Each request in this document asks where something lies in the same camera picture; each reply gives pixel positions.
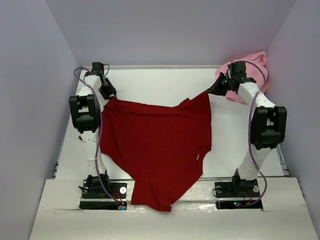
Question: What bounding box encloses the red t shirt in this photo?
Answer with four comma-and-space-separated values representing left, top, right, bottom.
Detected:
100, 92, 212, 212

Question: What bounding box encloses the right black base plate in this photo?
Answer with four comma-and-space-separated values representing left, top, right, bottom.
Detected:
212, 180, 263, 210

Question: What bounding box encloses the metal rail at front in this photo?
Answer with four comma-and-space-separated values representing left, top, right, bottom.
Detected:
82, 176, 236, 182

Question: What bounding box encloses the pink t shirt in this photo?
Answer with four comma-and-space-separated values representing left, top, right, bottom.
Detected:
215, 51, 268, 104

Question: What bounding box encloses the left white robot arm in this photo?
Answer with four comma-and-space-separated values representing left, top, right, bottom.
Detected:
68, 62, 117, 201

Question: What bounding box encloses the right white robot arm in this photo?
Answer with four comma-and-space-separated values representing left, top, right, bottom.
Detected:
207, 60, 288, 200

